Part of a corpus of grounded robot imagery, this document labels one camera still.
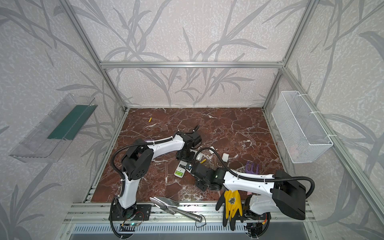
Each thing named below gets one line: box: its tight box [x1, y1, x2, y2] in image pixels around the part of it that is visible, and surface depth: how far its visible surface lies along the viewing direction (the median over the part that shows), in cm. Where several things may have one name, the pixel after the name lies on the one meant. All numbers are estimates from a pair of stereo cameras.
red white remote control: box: [174, 160, 188, 179], surface depth 88 cm
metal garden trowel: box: [149, 196, 203, 223], surface depth 76 cm
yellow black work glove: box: [215, 190, 244, 231], surface depth 74 cm
